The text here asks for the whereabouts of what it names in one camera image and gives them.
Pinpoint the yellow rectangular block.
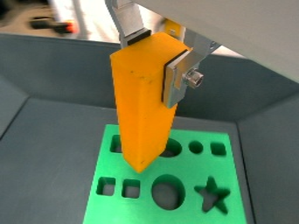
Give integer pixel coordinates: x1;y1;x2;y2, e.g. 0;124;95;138
110;32;187;172

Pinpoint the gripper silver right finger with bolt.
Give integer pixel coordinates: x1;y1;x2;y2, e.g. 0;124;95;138
163;29;220;109

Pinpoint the yellow camera mount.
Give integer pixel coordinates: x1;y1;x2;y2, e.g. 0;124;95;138
164;18;186;40

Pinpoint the green shape-sorter board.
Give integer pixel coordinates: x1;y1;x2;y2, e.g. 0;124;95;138
83;125;247;224

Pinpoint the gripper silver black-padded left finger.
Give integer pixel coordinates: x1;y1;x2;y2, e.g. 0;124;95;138
106;0;152;47

